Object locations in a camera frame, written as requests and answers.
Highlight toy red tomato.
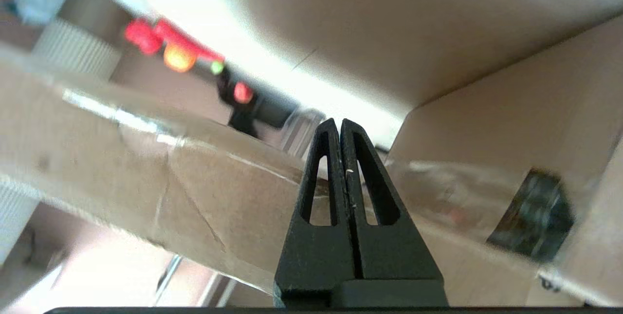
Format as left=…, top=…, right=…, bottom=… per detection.
left=123, top=18, right=162, bottom=55

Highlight small red toy fruit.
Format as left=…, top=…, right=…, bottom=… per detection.
left=233, top=82, right=255, bottom=105

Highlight toy purple eggplant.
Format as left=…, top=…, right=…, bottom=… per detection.
left=210, top=61, right=244, bottom=105

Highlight dark grey dustpan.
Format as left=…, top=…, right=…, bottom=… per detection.
left=228, top=92, right=300, bottom=139

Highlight toy red chili pepper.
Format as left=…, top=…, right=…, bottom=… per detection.
left=155, top=18, right=225, bottom=63

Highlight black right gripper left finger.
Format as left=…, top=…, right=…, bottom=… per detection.
left=272, top=119, right=363, bottom=307

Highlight brown cardboard box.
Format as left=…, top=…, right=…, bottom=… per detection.
left=0, top=15, right=623, bottom=307

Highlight toy orange fruit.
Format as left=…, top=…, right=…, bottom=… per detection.
left=163, top=44, right=198, bottom=73

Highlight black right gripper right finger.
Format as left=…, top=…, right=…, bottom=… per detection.
left=336, top=119, right=448, bottom=307

